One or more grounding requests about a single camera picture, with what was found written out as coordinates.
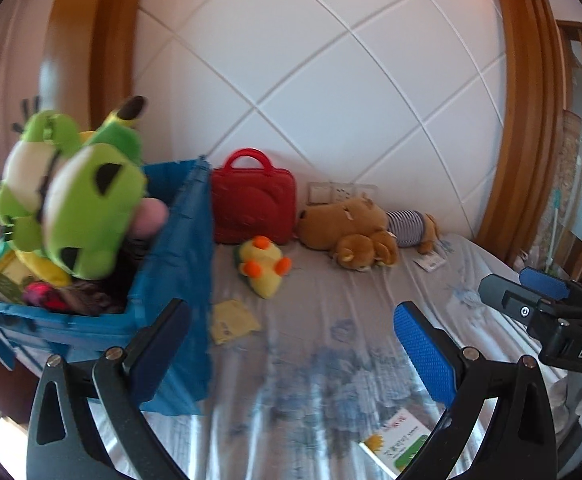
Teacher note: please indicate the large brown capybara plush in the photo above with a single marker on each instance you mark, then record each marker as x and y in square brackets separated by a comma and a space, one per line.
[341, 220]

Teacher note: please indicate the small brown plush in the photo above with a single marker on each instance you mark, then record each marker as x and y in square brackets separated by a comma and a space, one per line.
[366, 255]

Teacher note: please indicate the green frog plush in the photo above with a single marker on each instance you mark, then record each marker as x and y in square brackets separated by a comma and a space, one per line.
[81, 195]

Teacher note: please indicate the patterned beige hanging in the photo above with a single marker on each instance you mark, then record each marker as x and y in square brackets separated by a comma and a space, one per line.
[568, 160]

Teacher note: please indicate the wooden wall frame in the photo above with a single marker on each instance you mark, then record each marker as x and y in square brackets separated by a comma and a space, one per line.
[96, 60]
[526, 110]

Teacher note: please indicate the yellow paper card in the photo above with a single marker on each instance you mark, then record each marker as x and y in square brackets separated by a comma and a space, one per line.
[231, 320]

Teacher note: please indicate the maroon dark cloth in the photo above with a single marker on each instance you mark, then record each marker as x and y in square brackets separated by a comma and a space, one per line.
[43, 295]

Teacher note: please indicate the yellow orange green plush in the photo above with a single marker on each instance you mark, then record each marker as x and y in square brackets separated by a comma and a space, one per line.
[263, 265]

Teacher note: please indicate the white wall socket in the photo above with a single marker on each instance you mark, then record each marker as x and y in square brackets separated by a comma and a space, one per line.
[366, 192]
[342, 191]
[319, 192]

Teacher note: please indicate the red plastic carry case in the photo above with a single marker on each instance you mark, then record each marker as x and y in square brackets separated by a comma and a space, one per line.
[253, 210]

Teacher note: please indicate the striped brown dog plush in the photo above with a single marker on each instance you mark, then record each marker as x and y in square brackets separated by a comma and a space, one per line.
[411, 227]

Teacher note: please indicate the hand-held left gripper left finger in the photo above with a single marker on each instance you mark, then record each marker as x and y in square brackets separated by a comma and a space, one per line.
[156, 360]

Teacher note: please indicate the blue plastic crate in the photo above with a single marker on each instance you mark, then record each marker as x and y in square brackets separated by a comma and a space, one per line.
[176, 270]

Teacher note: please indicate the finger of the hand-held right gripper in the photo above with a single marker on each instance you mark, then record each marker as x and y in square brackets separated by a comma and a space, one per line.
[546, 282]
[508, 300]

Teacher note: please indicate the children's picture book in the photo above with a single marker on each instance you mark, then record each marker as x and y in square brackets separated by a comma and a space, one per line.
[401, 440]

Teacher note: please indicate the pale blue floral bedsheet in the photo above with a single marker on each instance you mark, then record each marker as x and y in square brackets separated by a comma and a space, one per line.
[321, 335]

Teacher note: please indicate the pink round toy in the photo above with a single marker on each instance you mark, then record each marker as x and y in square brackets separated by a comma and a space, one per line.
[152, 217]

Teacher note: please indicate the white paper tag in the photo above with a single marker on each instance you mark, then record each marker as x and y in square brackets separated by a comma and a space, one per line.
[431, 260]

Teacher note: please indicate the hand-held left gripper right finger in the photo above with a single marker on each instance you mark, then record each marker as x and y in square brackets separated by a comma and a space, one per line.
[423, 355]

